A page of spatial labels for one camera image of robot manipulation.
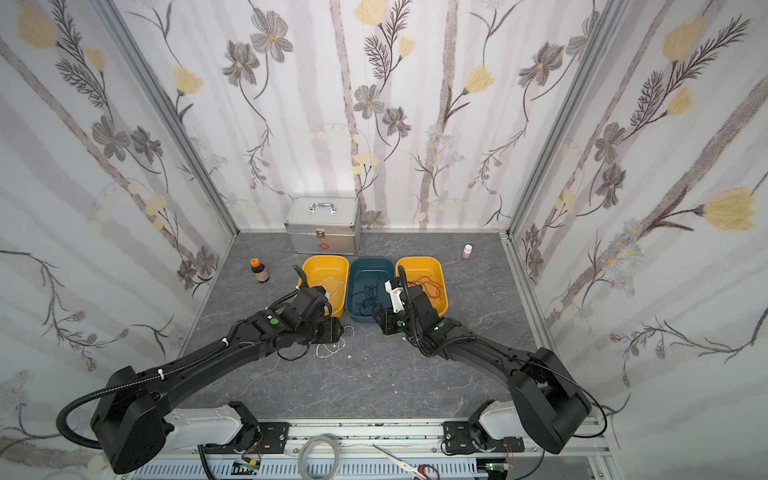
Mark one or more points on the scissors on rail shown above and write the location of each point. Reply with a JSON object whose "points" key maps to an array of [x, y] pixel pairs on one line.
{"points": [[405, 466]]}

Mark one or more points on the yellow plastic bin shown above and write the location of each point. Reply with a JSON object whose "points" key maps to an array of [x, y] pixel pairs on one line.
{"points": [[332, 273], [427, 272]]}

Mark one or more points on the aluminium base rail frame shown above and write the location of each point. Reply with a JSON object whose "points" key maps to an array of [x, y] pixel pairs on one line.
{"points": [[344, 449]]}

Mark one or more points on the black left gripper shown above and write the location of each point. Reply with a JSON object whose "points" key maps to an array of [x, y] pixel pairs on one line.
{"points": [[327, 327]]}

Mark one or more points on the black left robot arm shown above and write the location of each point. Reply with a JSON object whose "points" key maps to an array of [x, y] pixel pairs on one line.
{"points": [[128, 419]]}

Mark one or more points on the dark teal plastic bin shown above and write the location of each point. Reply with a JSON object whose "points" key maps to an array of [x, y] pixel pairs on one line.
{"points": [[366, 293]]}

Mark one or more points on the right yellow plastic bin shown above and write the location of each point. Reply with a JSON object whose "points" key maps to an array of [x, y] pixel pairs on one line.
{"points": [[427, 272]]}

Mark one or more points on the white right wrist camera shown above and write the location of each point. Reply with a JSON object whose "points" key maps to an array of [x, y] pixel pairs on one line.
{"points": [[394, 288]]}

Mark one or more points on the silver aluminium first-aid case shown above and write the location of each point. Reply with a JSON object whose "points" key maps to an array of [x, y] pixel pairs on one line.
{"points": [[324, 225]]}

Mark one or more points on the left yellow plastic bin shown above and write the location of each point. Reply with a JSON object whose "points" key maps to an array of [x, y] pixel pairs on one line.
{"points": [[332, 273]]}

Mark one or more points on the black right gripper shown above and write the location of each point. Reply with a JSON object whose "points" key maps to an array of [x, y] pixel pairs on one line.
{"points": [[391, 321]]}

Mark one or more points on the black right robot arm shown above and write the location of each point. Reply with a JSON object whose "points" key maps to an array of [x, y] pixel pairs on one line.
{"points": [[547, 405]]}

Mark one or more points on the brown bottle orange cap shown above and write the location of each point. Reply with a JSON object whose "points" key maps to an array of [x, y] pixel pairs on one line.
{"points": [[259, 270]]}

